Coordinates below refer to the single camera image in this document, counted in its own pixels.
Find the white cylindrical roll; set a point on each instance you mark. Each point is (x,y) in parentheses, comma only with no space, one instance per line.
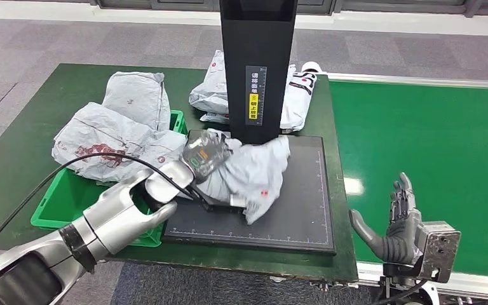
(312,67)

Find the black scanner machine column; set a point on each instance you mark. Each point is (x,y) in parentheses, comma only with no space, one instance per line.
(258,42)

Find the white parcel bold black letters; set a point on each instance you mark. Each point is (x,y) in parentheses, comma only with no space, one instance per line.
(299,103)

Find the flat pale grey parcel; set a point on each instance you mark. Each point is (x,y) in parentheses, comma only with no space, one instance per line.
(214,117)

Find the smooth white parcel red logo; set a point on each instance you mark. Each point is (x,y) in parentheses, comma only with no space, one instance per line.
(252,177)

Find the green plastic crate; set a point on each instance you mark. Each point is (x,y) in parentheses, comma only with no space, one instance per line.
(58,202)

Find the plain grey-white poly mailer parcel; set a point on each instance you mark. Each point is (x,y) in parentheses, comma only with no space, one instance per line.
(136,94)

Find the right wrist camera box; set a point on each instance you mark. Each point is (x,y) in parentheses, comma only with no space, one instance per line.
(439,252)

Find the green conveyor belt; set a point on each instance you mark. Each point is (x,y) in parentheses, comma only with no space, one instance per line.
(437,147)

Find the white parcel red print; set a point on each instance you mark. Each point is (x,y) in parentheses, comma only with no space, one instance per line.
(101,134)

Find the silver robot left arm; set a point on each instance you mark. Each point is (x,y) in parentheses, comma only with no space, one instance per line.
(101,227)

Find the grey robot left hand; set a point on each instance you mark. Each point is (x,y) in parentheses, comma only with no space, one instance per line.
(206,155)

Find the black scanner machine platform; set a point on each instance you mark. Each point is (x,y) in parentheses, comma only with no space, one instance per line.
(303,202)

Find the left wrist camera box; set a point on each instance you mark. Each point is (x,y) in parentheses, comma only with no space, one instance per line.
(223,204)

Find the aluminium conveyor frame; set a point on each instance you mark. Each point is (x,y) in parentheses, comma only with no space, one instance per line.
(479,286)

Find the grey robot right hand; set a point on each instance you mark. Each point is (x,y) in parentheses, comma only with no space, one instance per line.
(399,248)

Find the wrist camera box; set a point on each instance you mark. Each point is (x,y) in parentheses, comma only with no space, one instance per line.
(439,252)
(223,204)

